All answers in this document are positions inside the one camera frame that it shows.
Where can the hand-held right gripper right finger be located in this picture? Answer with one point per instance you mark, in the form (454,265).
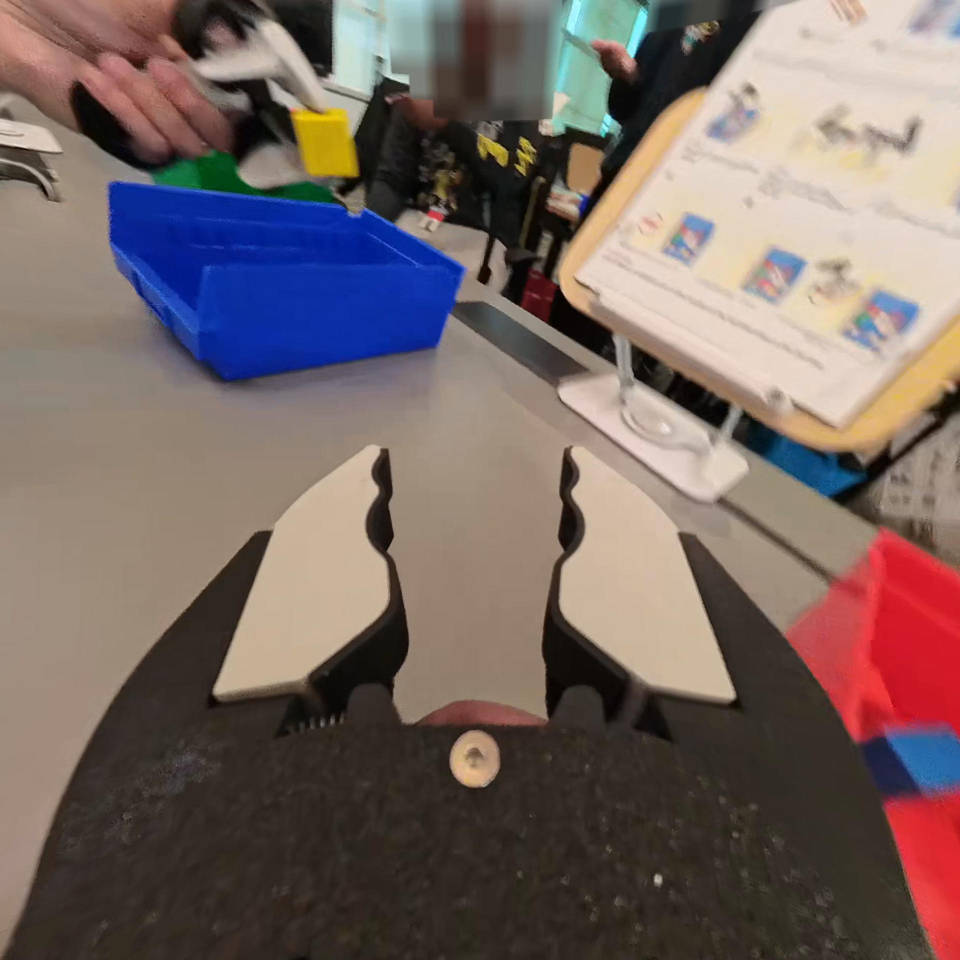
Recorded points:
(638,600)

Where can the person's left hand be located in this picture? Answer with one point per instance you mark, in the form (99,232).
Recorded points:
(105,68)

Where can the grey desk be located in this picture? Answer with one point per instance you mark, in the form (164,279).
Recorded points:
(135,420)

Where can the instruction sheet board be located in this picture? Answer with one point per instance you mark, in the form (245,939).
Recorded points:
(795,210)

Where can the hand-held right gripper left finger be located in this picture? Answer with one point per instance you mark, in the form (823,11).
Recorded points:
(308,600)

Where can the blue floor tub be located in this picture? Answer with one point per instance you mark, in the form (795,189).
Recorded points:
(810,462)

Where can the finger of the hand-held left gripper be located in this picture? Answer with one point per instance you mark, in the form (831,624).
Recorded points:
(270,68)

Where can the yellow wooden block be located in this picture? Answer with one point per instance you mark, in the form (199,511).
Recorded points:
(326,144)

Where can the red plastic bin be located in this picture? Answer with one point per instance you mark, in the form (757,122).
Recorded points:
(900,660)

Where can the green plastic bin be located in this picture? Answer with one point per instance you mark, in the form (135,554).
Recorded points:
(210,177)

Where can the blue wooden block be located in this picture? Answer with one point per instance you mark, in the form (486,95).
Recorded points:
(915,762)

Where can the blue plastic bin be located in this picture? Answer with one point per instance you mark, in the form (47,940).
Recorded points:
(300,293)

